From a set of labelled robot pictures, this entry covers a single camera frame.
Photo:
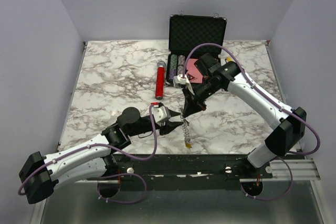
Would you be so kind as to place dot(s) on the black poker chip case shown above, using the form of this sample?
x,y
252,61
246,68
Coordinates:
x,y
188,31

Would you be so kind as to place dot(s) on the orange blue lower chip stack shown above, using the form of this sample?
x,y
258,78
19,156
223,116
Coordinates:
x,y
180,70

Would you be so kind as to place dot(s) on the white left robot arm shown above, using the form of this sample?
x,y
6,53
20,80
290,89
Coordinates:
x,y
41,174

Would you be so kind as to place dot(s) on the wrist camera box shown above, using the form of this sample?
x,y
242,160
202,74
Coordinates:
x,y
161,114
181,81

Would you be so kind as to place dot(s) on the loose pink playing cards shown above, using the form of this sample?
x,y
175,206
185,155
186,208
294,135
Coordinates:
x,y
196,74

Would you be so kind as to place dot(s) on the purple chip stack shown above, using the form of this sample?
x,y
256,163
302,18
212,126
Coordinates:
x,y
172,74

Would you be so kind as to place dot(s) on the black triangular all-in button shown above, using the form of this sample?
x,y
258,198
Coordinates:
x,y
191,78

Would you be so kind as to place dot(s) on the pink playing card deck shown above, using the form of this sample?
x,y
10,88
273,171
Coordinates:
x,y
191,64

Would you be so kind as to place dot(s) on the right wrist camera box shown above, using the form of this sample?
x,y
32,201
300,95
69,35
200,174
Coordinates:
x,y
181,81

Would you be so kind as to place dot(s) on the round metal keyring disc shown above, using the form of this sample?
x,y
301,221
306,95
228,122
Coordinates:
x,y
185,128

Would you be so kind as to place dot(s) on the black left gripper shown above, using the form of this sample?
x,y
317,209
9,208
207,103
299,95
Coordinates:
x,y
169,126

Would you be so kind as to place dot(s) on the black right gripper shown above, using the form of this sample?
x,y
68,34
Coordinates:
x,y
191,105

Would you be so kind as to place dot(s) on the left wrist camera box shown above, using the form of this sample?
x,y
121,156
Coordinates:
x,y
161,114

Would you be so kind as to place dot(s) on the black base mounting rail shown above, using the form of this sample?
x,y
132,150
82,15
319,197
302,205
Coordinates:
x,y
180,172

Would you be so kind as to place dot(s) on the red glitter microphone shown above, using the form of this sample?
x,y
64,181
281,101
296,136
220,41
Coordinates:
x,y
160,80

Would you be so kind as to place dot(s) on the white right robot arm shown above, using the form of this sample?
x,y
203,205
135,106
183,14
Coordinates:
x,y
287,124

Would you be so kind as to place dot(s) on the orange blue chip stack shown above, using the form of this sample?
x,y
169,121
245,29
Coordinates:
x,y
181,60
180,70

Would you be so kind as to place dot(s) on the green blue chip stack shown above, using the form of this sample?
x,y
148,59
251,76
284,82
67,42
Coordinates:
x,y
173,62

